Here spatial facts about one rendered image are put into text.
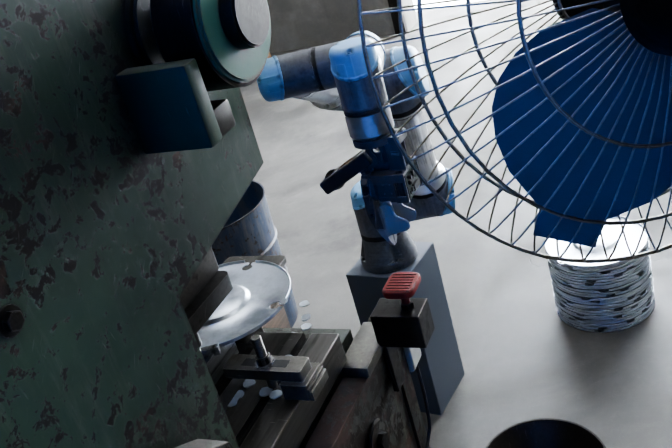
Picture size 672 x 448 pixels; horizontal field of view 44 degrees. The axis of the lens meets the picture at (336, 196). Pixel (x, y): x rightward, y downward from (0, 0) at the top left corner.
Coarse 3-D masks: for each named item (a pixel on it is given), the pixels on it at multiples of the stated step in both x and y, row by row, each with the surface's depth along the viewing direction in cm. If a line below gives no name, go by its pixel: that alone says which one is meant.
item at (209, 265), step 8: (208, 256) 138; (200, 264) 136; (208, 264) 138; (216, 264) 140; (200, 272) 136; (208, 272) 138; (192, 280) 134; (200, 280) 136; (208, 280) 138; (192, 288) 134; (200, 288) 136; (184, 296) 132; (192, 296) 134; (184, 304) 132
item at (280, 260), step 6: (228, 258) 169; (234, 258) 168; (240, 258) 167; (246, 258) 167; (252, 258) 166; (258, 258) 165; (264, 258) 165; (270, 258) 164; (276, 258) 163; (282, 258) 163; (282, 264) 162; (258, 330) 156; (246, 336) 152; (240, 342) 151; (246, 342) 152
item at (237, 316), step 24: (240, 264) 165; (264, 264) 162; (240, 288) 154; (264, 288) 153; (288, 288) 151; (216, 312) 149; (240, 312) 148; (264, 312) 146; (216, 336) 143; (240, 336) 140
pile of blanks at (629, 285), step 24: (648, 240) 239; (552, 264) 243; (624, 264) 230; (648, 264) 237; (576, 288) 238; (600, 288) 233; (624, 288) 234; (648, 288) 238; (576, 312) 241; (600, 312) 237; (624, 312) 236; (648, 312) 241
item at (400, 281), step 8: (400, 272) 150; (408, 272) 150; (416, 272) 149; (392, 280) 148; (400, 280) 148; (408, 280) 147; (416, 280) 147; (384, 288) 147; (392, 288) 146; (400, 288) 145; (408, 288) 145; (416, 288) 146; (384, 296) 146; (392, 296) 145; (400, 296) 144; (408, 296) 144
